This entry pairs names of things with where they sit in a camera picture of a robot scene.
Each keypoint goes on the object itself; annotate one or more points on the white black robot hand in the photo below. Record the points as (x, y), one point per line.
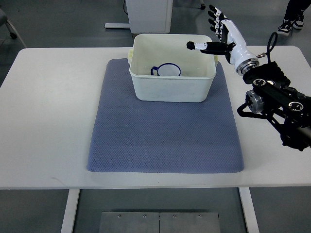
(231, 43)

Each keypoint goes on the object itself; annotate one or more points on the blue enamel mug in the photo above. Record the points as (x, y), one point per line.
(166, 69)

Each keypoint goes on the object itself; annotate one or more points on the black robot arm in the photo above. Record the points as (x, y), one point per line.
(273, 99)

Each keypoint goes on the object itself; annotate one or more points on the cream plastic box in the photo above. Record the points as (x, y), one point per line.
(152, 50)

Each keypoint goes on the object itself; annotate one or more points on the person in dark clothes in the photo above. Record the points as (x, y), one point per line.
(294, 16)

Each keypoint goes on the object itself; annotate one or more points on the white cabinet base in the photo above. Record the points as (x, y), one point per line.
(146, 16)

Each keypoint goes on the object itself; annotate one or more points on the blue quilted mat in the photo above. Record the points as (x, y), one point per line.
(131, 135)

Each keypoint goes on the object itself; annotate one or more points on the white table leg right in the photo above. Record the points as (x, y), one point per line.
(248, 210)

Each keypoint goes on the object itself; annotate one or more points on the white table leg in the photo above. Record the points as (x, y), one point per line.
(248, 210)
(70, 211)

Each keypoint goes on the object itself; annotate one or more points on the grey metal floor plate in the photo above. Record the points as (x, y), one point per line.
(157, 222)

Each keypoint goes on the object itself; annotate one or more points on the office chair leg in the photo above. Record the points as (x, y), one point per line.
(12, 30)

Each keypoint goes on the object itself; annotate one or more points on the white table leg left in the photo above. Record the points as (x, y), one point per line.
(70, 211)

